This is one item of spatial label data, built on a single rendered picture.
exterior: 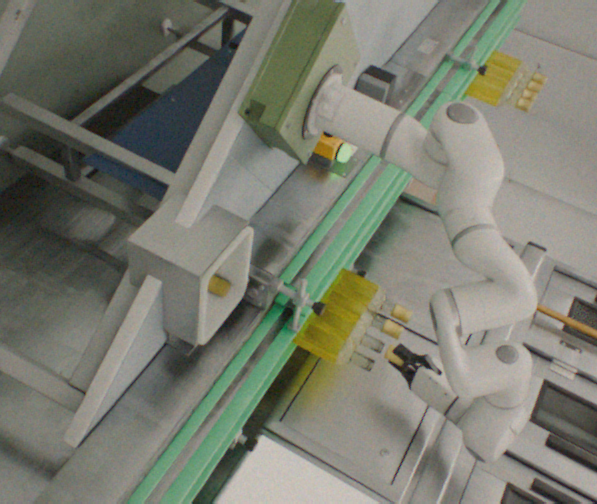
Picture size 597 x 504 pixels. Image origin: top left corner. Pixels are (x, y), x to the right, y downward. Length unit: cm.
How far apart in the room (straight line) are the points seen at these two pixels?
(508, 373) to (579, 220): 592
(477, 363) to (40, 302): 109
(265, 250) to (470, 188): 53
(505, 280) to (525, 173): 618
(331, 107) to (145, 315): 53
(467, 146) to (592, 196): 624
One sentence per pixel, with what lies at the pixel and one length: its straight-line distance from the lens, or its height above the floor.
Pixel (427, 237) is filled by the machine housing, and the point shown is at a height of 108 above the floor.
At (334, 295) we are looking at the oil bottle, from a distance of 172.
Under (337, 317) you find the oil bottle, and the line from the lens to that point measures 169.
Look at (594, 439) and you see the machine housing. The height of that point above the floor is 166.
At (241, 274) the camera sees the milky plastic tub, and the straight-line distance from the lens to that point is 152.
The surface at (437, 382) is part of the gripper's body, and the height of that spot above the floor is 128.
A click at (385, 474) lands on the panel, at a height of 127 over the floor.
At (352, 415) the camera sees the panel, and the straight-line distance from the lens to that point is 173.
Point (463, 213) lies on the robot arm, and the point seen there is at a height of 119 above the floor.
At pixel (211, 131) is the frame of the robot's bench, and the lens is 147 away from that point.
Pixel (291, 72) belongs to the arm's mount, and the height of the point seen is 81.
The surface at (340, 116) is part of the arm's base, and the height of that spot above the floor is 90.
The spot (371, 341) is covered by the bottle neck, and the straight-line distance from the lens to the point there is 169.
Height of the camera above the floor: 126
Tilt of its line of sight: 13 degrees down
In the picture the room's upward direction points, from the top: 117 degrees clockwise
